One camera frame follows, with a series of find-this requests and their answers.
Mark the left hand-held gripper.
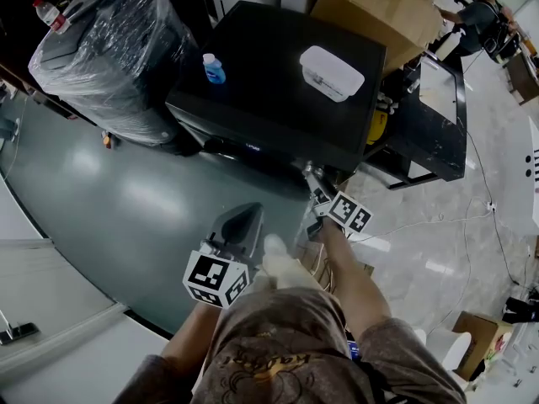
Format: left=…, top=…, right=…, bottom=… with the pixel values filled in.
left=182, top=202, right=265, bottom=310

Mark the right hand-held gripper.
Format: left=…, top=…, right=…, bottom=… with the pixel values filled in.
left=304, top=171, right=375, bottom=241

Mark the black washing machine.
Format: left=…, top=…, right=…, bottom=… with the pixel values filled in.
left=164, top=0, right=387, bottom=201

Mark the person's left forearm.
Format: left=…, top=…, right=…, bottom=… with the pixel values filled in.
left=159, top=303, right=221, bottom=369

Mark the person's right forearm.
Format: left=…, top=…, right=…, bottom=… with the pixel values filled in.
left=322, top=221, right=393, bottom=341

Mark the person's light trouser leg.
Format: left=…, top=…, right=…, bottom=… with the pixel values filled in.
left=251, top=233, right=323, bottom=290

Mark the yellow canister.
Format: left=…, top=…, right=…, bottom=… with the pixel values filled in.
left=365, top=107, right=389, bottom=146

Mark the person's brown printed shirt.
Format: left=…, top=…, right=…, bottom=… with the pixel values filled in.
left=112, top=286, right=468, bottom=404

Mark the white plastic container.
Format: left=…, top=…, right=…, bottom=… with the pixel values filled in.
left=298, top=45, right=366, bottom=103

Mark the blue liquid bottle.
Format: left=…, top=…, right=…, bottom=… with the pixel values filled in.
left=201, top=52, right=227, bottom=86

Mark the large cardboard box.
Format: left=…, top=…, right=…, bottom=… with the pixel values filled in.
left=310, top=0, right=446, bottom=77

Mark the white stool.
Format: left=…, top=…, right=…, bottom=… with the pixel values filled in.
left=428, top=328, right=472, bottom=372

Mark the small printed cardboard box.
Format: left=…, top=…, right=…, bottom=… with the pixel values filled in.
left=452, top=310, right=515, bottom=382

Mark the black equipment bag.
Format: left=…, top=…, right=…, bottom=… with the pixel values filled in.
left=500, top=283, right=539, bottom=324

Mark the plastic-wrapped black appliance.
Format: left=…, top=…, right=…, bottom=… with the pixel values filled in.
left=27, top=0, right=201, bottom=147

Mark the clear water bottle red label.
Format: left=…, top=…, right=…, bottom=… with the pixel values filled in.
left=32, top=0, right=72, bottom=36

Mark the white floor cable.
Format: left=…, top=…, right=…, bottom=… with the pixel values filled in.
left=348, top=202, right=500, bottom=244

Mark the black floor cable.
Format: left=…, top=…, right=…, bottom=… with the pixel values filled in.
left=462, top=126, right=521, bottom=286

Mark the metal floor bracket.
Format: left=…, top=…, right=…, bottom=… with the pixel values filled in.
left=0, top=308, right=41, bottom=347

